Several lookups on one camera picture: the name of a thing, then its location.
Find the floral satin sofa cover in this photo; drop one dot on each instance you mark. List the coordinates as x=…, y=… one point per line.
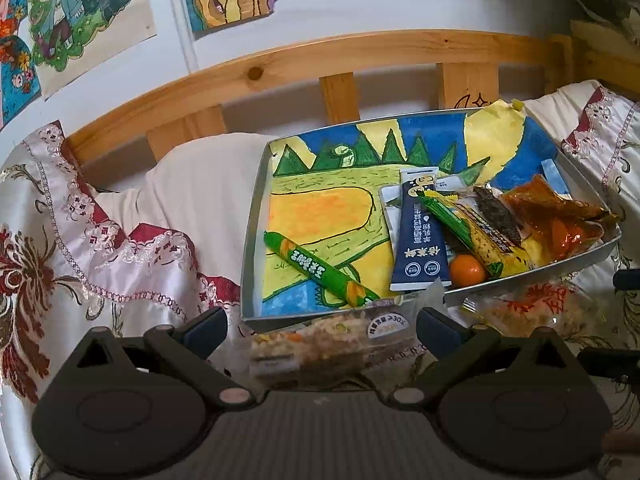
x=66, y=267

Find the white wall pipe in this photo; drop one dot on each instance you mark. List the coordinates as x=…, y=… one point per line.
x=185, y=35

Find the blue calcium milk powder sachet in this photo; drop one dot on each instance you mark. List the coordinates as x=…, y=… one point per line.
x=420, y=251

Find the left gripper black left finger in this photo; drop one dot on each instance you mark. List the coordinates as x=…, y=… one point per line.
x=136, y=405

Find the white green seaweed snack packet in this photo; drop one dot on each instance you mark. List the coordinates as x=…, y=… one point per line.
x=390, y=196

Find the blond child wall drawing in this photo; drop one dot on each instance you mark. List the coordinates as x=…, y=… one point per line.
x=71, y=37

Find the orange jelly snack bag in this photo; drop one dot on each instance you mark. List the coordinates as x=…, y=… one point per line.
x=556, y=228

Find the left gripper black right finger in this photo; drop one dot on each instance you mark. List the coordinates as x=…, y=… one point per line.
x=506, y=403

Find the clear nut bar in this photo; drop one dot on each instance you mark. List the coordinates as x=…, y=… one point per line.
x=333, y=346

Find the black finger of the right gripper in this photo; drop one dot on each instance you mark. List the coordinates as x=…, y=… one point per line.
x=627, y=280

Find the small orange mandarin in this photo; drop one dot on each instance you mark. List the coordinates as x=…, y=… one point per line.
x=465, y=271

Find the anime girl wall drawing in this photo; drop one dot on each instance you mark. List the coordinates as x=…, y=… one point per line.
x=19, y=81

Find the dark dried fruit packet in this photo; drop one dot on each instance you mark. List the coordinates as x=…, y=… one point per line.
x=497, y=215

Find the clear red-print peanut snack bag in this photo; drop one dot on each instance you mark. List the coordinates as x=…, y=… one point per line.
x=560, y=305

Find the cream cushion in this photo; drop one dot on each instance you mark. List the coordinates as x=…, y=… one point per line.
x=202, y=188

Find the yellow green sushi seaweed packet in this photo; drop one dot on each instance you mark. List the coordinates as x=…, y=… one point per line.
x=499, y=256

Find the wooden sofa backrest frame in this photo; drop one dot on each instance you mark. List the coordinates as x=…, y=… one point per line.
x=467, y=61

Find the silver tray with dinosaur drawing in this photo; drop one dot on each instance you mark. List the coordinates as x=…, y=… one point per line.
x=320, y=190

